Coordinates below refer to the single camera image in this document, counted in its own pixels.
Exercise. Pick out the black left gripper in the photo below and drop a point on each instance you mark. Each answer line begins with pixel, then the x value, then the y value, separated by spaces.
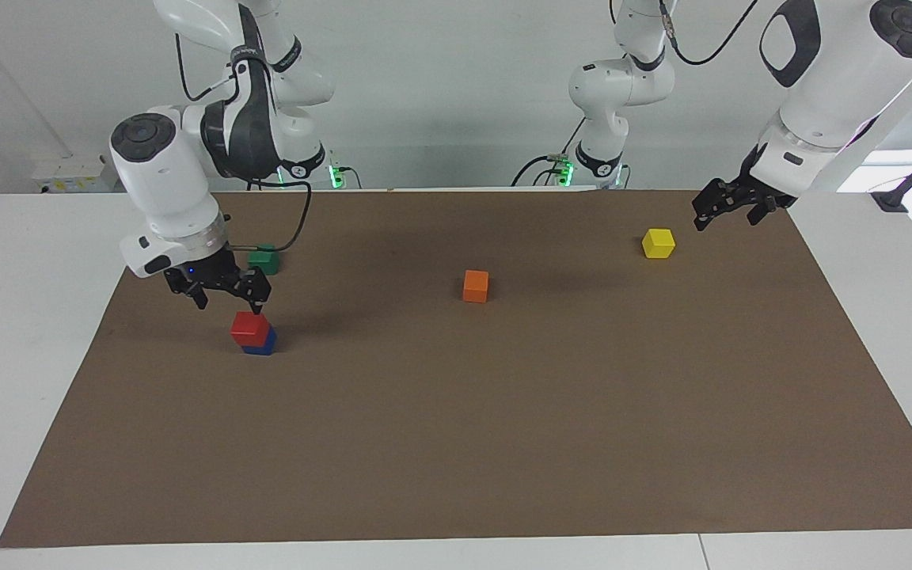
pixel 765 182

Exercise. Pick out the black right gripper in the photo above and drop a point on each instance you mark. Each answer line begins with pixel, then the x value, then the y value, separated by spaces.
pixel 210 275

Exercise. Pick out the red wooden block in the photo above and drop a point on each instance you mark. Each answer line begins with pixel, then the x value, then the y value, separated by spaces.
pixel 250 326

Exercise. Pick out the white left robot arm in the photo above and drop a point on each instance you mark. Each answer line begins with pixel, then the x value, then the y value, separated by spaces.
pixel 828 87

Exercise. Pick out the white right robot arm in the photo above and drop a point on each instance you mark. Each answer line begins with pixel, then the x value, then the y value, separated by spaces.
pixel 163 174

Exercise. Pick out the green wooden block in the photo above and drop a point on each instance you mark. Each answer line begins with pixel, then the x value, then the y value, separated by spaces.
pixel 264 261

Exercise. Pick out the blue wooden block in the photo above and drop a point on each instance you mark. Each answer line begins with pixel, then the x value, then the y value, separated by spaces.
pixel 264 347

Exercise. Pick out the yellow wooden block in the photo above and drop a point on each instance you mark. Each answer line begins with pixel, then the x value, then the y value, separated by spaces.
pixel 658 244

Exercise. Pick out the orange wooden block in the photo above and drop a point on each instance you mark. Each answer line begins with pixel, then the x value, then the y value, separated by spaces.
pixel 475 286

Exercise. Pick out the brown table mat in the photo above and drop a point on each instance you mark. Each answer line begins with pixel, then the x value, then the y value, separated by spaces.
pixel 456 435

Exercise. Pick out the white wall socket box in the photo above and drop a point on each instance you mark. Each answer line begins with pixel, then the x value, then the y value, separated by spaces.
pixel 76 174

